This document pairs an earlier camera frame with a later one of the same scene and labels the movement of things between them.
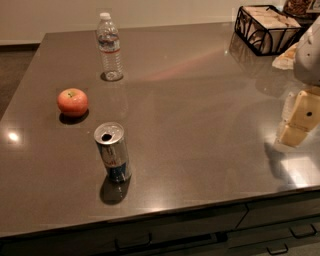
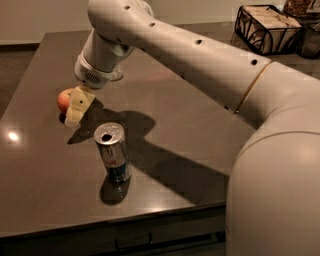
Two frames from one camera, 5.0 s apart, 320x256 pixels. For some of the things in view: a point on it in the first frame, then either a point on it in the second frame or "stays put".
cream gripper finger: [302, 114] -> [93, 68]
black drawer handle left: [134, 246] stays put
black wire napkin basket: [266, 30] stays put
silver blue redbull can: [111, 142] stays put
